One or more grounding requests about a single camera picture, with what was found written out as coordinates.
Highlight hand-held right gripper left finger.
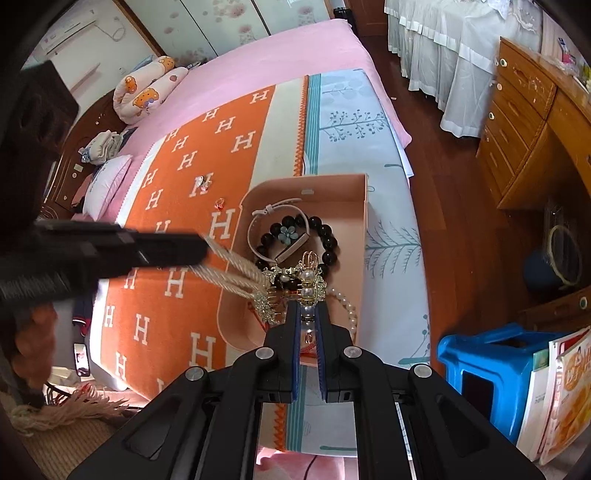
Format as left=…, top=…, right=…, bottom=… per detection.
left=67, top=300, right=301, bottom=480

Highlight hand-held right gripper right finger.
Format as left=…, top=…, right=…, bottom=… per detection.
left=315, top=302, right=543, bottom=480

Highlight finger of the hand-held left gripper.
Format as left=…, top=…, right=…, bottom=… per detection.
left=117, top=228, right=209, bottom=269

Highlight pearl necklace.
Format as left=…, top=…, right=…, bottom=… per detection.
left=201, top=233, right=278, bottom=301

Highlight white pearl bracelet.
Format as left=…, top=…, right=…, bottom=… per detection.
left=323, top=286, right=358, bottom=344

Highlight crystal hair comb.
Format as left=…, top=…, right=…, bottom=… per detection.
left=252, top=265, right=301, bottom=324

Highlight white smart band watch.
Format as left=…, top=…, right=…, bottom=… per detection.
left=247, top=196, right=311, bottom=264

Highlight black bead bracelet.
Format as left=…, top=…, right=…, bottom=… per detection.
left=255, top=215, right=340, bottom=287

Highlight pink plastic tray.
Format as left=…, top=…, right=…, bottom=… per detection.
left=217, top=173, right=370, bottom=370

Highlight person's left forearm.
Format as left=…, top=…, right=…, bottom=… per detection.
left=11, top=305, right=58, bottom=388

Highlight wooden headboard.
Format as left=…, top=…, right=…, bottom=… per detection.
left=39, top=88, right=127, bottom=222

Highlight orange letter print blanket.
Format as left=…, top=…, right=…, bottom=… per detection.
left=92, top=76, right=310, bottom=453

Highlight white pillow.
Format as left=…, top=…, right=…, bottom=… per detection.
left=83, top=154, right=132, bottom=221

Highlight folded beige clothes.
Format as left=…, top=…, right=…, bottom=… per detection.
left=78, top=130, right=137, bottom=164

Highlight person's pink fluffy clothing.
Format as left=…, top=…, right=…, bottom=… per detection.
left=254, top=445, right=361, bottom=480

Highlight rolled bear print quilt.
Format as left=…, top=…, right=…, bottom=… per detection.
left=113, top=55, right=190, bottom=125

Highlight white air conditioner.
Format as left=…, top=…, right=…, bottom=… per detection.
left=39, top=7, right=125, bottom=56

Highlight blue plastic stool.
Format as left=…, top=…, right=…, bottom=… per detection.
left=436, top=323, right=568, bottom=446

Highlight light blue floral cloth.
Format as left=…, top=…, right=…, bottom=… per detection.
left=259, top=69, right=432, bottom=460

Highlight beige fringed knit cloth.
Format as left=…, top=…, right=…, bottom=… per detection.
left=9, top=385, right=139, bottom=480

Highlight white booklet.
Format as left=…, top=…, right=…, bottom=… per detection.
left=515, top=351, right=561, bottom=462

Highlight bed with pink sheet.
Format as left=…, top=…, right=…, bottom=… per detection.
left=71, top=18, right=414, bottom=222

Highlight floral door wardrobe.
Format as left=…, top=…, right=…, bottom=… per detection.
left=134, top=0, right=333, bottom=65

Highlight dark blue pot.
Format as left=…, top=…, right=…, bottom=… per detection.
left=524, top=249, right=561, bottom=291

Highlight orange cover magazine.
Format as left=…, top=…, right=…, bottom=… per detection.
left=538, top=325, right=591, bottom=467

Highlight round hoop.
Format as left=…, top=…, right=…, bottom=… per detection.
left=547, top=224, right=583, bottom=289

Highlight brown wooden door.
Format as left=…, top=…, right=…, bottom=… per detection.
left=344, top=0, right=389, bottom=38

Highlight wooden desk with drawers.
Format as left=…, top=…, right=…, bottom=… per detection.
left=475, top=37, right=591, bottom=333

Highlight table with white lace cover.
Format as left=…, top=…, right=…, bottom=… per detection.
left=383, top=0, right=546, bottom=138

